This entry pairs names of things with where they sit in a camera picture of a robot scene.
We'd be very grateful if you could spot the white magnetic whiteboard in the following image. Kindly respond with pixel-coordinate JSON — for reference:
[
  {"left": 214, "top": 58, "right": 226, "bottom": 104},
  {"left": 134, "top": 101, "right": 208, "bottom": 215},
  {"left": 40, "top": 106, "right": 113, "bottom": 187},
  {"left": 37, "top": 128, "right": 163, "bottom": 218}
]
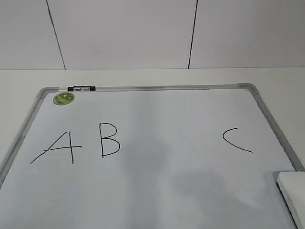
[{"left": 0, "top": 83, "right": 304, "bottom": 229}]

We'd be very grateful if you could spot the green round magnet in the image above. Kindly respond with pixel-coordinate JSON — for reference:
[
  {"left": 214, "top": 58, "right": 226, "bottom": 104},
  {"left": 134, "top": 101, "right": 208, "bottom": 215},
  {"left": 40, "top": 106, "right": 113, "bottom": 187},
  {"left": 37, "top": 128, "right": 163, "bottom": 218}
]
[{"left": 53, "top": 92, "right": 75, "bottom": 105}]

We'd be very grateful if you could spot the white rectangular board eraser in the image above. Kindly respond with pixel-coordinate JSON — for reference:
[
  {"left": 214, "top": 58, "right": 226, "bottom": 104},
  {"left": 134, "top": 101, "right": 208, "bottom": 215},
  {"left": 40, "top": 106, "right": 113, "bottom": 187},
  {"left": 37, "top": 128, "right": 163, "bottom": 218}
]
[{"left": 273, "top": 171, "right": 305, "bottom": 229}]

